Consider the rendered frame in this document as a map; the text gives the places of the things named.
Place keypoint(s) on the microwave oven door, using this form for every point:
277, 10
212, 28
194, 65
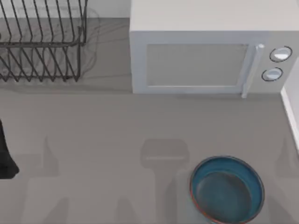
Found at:
196, 65

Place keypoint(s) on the pale microwave oven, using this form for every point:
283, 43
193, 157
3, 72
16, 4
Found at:
210, 21

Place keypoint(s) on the blue bowl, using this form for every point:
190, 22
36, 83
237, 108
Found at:
227, 190

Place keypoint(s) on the small microwave knob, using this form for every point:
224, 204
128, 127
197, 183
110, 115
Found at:
272, 74

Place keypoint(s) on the large microwave knob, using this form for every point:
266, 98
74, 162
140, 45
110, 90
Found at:
280, 53

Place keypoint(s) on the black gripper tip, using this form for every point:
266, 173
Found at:
5, 161

